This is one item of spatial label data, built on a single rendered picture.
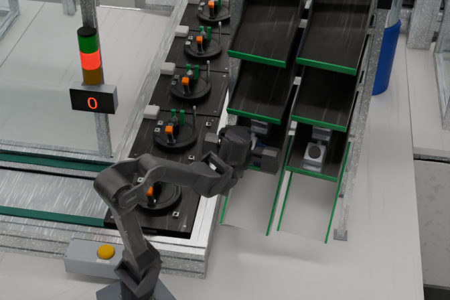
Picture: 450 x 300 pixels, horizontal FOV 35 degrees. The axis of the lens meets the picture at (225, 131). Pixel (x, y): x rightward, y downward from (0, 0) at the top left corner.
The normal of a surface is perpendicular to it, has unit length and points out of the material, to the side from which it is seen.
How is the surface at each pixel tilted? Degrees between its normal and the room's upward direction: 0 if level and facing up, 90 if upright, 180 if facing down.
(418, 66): 0
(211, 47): 0
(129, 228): 90
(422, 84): 0
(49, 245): 90
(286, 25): 25
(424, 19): 90
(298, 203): 45
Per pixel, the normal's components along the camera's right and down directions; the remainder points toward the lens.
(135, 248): 0.65, 0.50
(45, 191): 0.02, -0.76
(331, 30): -0.11, -0.44
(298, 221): -0.22, -0.11
